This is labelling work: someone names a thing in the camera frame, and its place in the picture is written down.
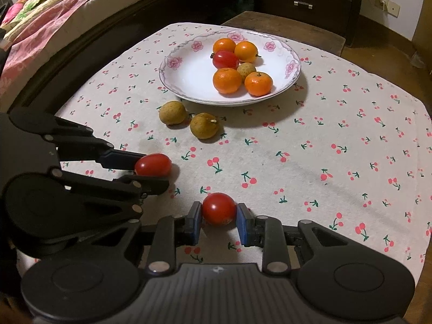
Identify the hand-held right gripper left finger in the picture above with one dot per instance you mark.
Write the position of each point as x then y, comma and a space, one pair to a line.
195, 222

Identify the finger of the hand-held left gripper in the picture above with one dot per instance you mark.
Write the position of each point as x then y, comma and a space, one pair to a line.
118, 160
148, 185

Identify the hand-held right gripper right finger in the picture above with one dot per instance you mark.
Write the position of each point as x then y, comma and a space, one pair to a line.
243, 224

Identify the red cherry tomato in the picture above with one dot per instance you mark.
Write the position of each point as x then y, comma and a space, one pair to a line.
225, 59
153, 164
219, 208

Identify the white floral-rim plate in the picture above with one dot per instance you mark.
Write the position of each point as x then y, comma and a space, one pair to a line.
189, 77

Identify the small orange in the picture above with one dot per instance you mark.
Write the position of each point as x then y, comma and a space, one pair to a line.
246, 51
224, 45
258, 83
226, 80

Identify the brown longan with stem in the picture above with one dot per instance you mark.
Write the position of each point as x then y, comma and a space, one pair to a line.
204, 125

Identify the cherry print tablecloth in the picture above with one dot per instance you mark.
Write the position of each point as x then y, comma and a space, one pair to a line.
303, 141

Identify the bed with pink blanket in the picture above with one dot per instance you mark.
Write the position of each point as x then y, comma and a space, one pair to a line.
101, 37

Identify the pink floral blanket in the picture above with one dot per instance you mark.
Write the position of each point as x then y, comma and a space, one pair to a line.
50, 13

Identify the wooden table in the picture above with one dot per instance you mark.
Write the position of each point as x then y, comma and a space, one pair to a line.
287, 30

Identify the yellow wooden cabinet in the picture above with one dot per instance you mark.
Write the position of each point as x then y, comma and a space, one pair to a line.
423, 33

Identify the white wall socket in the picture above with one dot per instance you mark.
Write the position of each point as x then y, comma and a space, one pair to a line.
381, 0
393, 7

